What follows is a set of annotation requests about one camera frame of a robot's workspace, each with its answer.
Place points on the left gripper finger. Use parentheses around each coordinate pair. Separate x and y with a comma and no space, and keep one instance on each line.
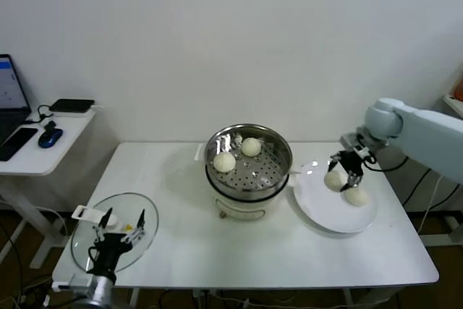
(106,218)
(142,219)

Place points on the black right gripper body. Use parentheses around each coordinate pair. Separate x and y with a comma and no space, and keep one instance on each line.
(351,162)

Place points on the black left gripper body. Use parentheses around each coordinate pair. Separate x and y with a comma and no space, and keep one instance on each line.
(108,247)

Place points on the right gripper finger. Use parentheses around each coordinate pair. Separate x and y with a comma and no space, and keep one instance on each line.
(333,160)
(354,179)

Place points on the white steamed baozi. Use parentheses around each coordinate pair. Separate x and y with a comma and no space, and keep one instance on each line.
(334,180)
(224,162)
(357,197)
(250,147)

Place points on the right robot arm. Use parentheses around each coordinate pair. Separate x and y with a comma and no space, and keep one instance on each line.
(427,131)

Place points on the perforated steel steamer basket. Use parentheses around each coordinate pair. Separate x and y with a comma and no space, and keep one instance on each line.
(260,175)

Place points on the white round plate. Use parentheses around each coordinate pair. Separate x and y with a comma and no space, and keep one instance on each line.
(322,215)

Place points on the white table leg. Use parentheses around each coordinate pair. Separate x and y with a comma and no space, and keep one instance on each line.
(134,298)
(347,298)

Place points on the white side desk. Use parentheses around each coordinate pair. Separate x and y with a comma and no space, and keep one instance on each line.
(40,160)

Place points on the blue computer mouse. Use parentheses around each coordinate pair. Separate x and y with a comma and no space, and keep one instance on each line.
(50,138)

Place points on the white electric cooker pot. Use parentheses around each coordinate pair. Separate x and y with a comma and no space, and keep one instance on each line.
(246,209)

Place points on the flat white box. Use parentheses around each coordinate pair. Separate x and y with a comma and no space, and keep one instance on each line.
(74,115)

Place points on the black smartphone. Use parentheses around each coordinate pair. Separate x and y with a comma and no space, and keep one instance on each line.
(17,142)

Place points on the flat black box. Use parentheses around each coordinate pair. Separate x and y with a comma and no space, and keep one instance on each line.
(71,105)

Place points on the orange object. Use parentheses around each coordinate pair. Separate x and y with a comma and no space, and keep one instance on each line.
(459,92)

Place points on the open black laptop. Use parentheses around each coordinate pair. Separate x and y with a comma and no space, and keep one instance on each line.
(11,88)

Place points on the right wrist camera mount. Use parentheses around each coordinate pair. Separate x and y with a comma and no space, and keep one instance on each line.
(356,140)

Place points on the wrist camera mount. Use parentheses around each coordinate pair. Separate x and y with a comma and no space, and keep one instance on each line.
(77,282)
(356,140)

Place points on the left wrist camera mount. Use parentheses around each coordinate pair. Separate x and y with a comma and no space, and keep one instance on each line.
(77,282)

